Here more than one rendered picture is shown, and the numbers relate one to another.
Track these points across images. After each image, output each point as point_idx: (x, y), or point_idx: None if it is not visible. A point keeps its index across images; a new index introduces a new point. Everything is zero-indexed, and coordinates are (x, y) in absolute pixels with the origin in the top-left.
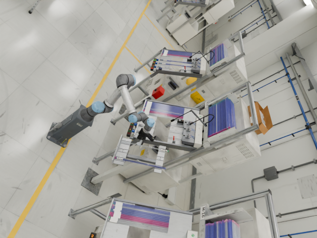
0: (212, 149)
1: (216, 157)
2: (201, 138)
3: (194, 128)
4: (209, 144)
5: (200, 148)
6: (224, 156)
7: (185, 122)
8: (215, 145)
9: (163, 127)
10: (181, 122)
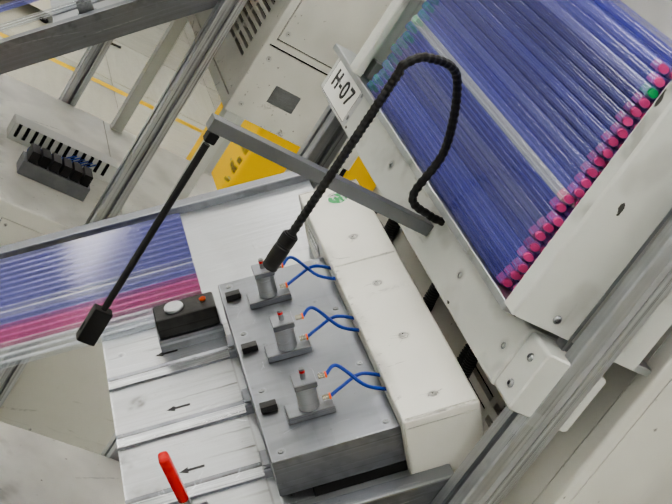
0: (600, 403)
1: (670, 459)
2: (443, 354)
3: (333, 310)
4: (557, 350)
5: (487, 452)
6: None
7: (226, 296)
8: (621, 332)
9: (95, 470)
10: (194, 316)
